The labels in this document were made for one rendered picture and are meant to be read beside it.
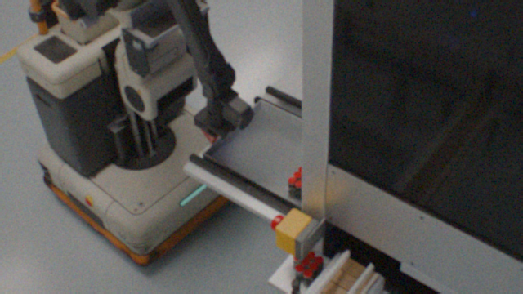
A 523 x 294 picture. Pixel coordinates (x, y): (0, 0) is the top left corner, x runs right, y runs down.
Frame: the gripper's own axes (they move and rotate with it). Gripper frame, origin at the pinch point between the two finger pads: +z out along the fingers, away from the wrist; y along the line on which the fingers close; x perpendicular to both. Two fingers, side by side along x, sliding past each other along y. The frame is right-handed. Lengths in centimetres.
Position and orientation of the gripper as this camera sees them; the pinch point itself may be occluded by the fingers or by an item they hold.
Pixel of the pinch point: (213, 141)
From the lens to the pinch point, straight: 192.6
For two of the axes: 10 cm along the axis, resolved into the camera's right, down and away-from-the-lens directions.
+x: 6.1, -5.8, 5.5
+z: -1.1, 6.2, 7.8
